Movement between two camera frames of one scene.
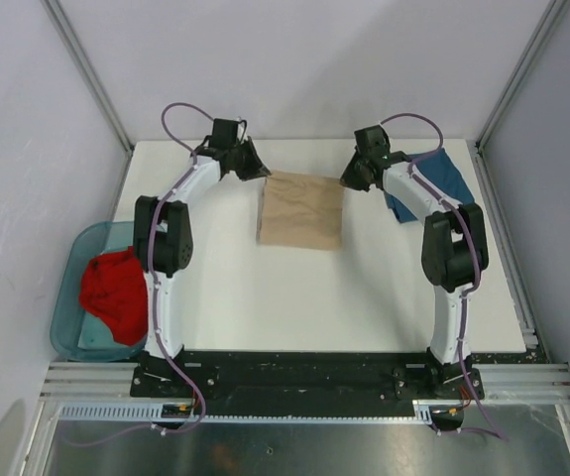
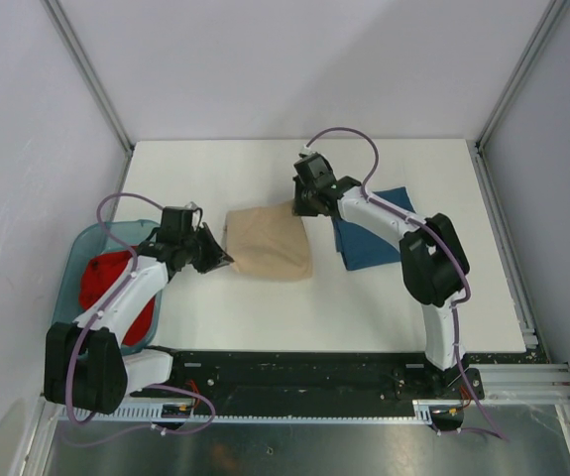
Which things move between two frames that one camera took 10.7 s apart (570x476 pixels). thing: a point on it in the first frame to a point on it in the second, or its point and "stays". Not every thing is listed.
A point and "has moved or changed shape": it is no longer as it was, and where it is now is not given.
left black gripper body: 246,165 to 201,252
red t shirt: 114,289 stays
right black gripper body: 355,174 to 305,204
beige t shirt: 300,210 has moved or changed shape
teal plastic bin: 75,333 stays
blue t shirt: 438,168 to 359,247
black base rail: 307,383 stays
